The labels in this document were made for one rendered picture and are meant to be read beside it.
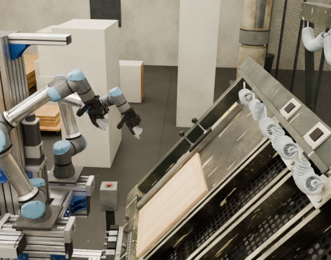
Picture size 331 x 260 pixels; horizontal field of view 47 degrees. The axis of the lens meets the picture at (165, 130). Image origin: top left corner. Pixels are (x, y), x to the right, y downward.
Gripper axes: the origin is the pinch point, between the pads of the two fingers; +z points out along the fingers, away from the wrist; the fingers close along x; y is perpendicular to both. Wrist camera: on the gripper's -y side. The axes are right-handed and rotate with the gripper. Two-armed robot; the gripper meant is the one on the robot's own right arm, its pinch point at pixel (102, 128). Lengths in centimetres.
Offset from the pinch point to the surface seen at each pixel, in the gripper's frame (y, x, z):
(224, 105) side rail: 45, 65, 42
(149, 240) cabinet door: 11, -27, 60
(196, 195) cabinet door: 41, -11, 43
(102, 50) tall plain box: -121, 216, 47
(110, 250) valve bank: -23, -25, 74
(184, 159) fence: 22, 27, 52
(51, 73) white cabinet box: -308, 327, 111
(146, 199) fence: -7, 11, 69
